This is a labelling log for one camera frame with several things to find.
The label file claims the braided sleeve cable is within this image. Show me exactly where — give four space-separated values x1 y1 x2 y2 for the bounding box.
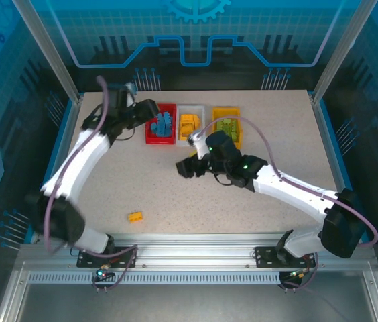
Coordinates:
198 116 378 248
43 75 113 256

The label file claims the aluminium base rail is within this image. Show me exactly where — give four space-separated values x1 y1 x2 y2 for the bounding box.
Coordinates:
17 233 378 269

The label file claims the thin black cable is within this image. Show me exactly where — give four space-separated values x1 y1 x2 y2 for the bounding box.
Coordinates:
214 173 234 186
117 128 137 141

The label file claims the red plastic bin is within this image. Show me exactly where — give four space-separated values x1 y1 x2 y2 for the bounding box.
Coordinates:
144 103 178 146

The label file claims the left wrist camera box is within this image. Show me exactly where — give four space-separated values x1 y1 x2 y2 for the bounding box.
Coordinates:
121 82 138 97

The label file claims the grey metal lower panel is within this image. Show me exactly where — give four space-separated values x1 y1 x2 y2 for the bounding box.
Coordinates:
17 284 376 322

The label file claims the aluminium table side rail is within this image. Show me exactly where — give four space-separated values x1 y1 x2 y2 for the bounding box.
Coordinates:
40 95 84 235
311 95 369 235

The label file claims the aluminium frame post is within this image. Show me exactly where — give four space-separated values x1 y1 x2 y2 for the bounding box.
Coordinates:
11 0 84 103
311 0 378 103

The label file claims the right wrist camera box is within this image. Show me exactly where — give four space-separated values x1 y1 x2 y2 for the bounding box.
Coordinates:
188 131 212 160

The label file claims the slotted grey cable duct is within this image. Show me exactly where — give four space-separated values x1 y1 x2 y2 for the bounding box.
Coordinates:
27 272 292 286

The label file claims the white plastic bin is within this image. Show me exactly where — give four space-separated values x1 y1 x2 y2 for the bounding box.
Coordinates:
175 105 206 148

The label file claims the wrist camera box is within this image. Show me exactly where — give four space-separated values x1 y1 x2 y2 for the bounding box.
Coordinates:
188 131 212 160
121 82 138 97

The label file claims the yellow plastic bin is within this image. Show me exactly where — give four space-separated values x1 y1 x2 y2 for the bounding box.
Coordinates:
211 107 244 150

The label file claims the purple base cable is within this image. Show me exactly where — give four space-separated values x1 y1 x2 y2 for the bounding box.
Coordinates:
277 263 319 293
80 246 139 293

